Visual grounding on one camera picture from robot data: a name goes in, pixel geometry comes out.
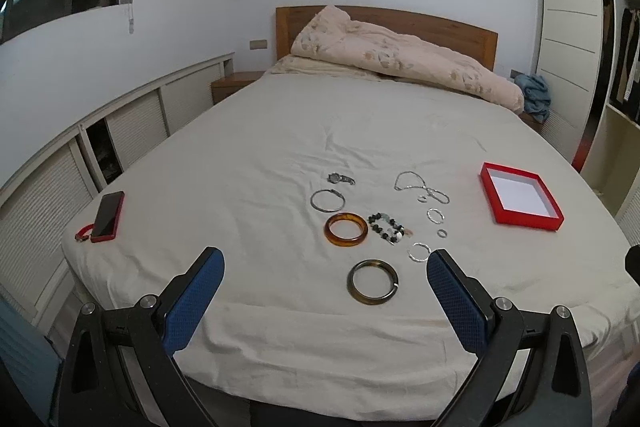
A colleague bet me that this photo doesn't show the dark tortoise bangle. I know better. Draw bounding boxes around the dark tortoise bangle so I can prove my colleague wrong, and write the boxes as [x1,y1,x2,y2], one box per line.
[346,259,399,306]

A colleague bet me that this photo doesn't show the dark beaded bracelet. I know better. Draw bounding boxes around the dark beaded bracelet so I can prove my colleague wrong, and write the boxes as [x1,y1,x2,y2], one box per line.
[368,211,407,244]

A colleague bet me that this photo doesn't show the silver chain necklace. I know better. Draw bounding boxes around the silver chain necklace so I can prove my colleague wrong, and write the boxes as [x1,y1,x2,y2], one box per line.
[392,170,452,206]

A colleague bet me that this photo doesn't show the amber bangle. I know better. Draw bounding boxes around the amber bangle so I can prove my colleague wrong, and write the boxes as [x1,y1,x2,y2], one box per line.
[323,212,369,248]

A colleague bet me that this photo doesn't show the thin silver bangle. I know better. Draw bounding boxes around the thin silver bangle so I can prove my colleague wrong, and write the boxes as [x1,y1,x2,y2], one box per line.
[309,188,346,213]

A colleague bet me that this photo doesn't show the silver wristwatch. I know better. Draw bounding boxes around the silver wristwatch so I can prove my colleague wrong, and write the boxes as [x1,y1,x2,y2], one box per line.
[326,172,356,186]

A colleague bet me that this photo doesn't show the red jewelry box tray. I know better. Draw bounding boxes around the red jewelry box tray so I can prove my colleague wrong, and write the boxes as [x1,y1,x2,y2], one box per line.
[480,161,564,232]

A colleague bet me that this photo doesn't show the smartphone in red case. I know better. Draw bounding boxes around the smartphone in red case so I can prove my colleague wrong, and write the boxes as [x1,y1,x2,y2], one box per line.
[90,191,125,243]

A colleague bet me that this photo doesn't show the white bed mattress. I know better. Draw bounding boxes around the white bed mattress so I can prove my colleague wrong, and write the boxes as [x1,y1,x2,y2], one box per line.
[63,74,639,421]

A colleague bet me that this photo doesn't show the blue crumpled cloth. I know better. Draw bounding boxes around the blue crumpled cloth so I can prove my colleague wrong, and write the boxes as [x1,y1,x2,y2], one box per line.
[514,74,551,124]

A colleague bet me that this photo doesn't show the hanging clothes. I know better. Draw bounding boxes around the hanging clothes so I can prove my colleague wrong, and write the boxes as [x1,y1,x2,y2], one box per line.
[610,8,639,110]

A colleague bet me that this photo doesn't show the left wooden nightstand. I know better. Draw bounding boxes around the left wooden nightstand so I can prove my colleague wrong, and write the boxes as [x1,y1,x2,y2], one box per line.
[210,70,265,105]

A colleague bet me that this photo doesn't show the cream pillow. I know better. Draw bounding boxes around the cream pillow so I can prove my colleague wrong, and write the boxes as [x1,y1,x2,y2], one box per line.
[268,54,382,80]

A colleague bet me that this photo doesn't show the white wardrobe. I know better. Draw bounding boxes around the white wardrobe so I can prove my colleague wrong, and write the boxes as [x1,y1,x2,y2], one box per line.
[536,0,639,227]

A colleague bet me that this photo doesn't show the wooden headboard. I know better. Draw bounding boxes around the wooden headboard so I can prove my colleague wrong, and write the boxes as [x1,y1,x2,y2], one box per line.
[274,5,498,70]

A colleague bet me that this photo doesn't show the pink floral duvet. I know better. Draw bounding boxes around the pink floral duvet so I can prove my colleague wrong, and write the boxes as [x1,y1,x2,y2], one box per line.
[291,5,524,114]

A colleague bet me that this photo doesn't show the low white wall cabinets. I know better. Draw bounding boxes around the low white wall cabinets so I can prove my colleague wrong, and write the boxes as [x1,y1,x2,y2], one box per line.
[1,54,233,334]

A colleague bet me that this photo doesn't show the wall switch plate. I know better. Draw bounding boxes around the wall switch plate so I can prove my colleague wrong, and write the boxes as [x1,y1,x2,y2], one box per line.
[248,39,268,50]

